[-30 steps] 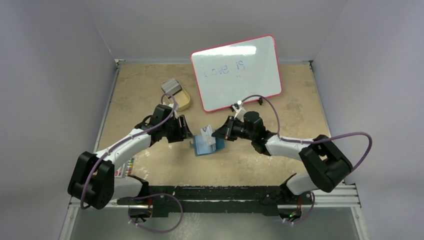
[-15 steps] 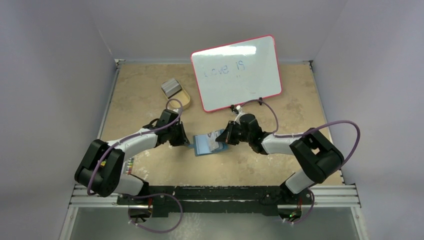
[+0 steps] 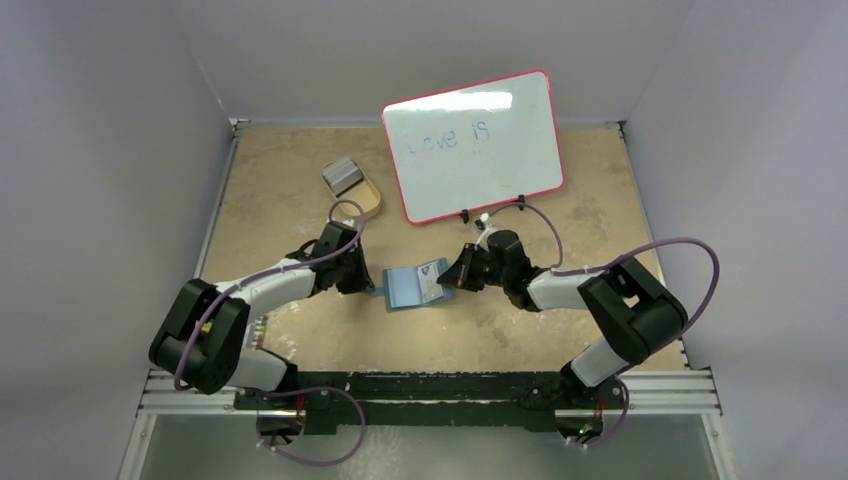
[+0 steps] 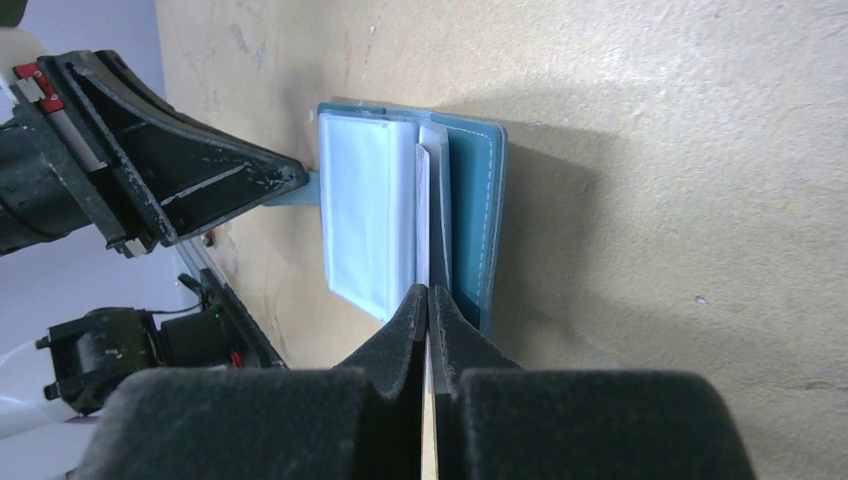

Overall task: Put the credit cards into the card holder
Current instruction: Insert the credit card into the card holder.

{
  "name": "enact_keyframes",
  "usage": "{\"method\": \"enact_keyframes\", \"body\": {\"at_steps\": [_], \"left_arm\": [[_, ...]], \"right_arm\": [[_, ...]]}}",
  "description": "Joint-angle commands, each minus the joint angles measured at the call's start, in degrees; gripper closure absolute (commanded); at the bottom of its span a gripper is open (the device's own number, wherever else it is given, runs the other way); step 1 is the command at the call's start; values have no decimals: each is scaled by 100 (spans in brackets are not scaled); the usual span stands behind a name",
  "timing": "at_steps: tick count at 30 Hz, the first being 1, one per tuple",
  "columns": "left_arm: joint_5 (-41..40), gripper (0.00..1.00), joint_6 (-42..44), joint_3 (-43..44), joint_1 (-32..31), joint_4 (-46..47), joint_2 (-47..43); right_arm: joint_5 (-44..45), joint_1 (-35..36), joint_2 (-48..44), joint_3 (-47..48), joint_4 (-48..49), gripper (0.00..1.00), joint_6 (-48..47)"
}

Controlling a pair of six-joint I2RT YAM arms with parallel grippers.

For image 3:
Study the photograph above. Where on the silver VIP card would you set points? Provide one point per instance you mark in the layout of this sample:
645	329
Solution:
427	275

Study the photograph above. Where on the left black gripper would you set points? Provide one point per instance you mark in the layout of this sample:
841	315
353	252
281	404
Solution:
362	282

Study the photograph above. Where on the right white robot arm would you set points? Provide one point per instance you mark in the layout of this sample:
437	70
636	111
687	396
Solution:
635	314

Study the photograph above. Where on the beige oval tray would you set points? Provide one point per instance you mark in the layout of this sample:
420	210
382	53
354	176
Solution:
365	195

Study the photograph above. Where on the blue leather card holder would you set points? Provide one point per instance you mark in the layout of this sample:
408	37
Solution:
400	289

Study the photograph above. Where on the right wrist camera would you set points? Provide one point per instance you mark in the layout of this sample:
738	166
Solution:
485	228

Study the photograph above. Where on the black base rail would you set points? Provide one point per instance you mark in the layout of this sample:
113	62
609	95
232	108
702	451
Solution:
537	401

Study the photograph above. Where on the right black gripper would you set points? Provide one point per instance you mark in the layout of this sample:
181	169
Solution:
470	266

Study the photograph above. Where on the red framed whiteboard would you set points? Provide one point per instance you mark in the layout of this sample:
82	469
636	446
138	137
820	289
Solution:
475	146

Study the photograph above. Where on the colourful marker box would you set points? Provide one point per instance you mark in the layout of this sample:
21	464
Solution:
258	331

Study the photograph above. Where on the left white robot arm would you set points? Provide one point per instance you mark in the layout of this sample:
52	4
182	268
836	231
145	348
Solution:
208	337

